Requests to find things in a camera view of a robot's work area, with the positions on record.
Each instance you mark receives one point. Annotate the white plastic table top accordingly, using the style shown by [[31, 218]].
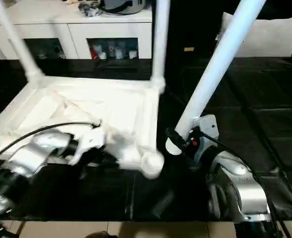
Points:
[[96, 109]]

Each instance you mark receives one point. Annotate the white plastic table leg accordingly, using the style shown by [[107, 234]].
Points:
[[19, 39], [220, 54], [159, 39]]

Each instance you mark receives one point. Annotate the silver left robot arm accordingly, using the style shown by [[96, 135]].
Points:
[[31, 158]]

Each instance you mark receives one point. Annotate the black table mat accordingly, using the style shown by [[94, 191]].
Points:
[[255, 109]]

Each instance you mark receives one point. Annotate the black cabinet with yellow label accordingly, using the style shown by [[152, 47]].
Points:
[[190, 29]]

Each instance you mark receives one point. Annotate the white glass-door cabinet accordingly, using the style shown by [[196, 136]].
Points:
[[71, 27]]

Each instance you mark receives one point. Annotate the grey cushion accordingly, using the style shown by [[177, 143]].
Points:
[[274, 37]]

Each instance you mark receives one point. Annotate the black gear on cabinet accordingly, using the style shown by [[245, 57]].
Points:
[[111, 6]]

